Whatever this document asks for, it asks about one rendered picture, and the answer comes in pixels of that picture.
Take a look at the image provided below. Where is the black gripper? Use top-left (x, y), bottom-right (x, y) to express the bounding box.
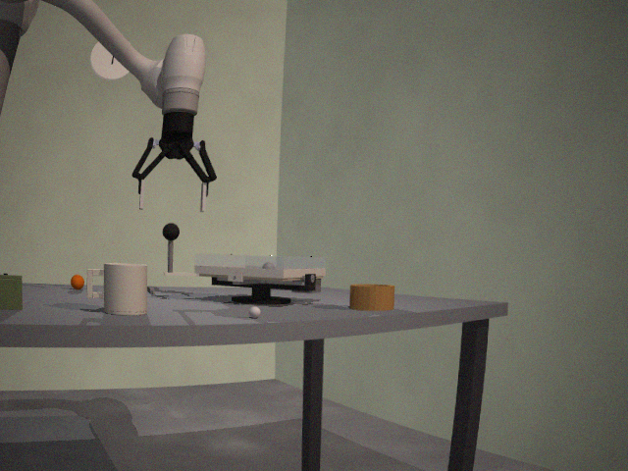
top-left (132, 112), bottom-right (217, 212)

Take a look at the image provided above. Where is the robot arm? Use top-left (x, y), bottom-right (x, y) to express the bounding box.
top-left (0, 0), bottom-right (206, 116)

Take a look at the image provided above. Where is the small orange ball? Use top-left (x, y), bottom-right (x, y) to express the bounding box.
top-left (71, 275), bottom-right (84, 289)

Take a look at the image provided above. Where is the beige mug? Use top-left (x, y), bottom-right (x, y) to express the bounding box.
top-left (87, 263), bottom-right (147, 316)

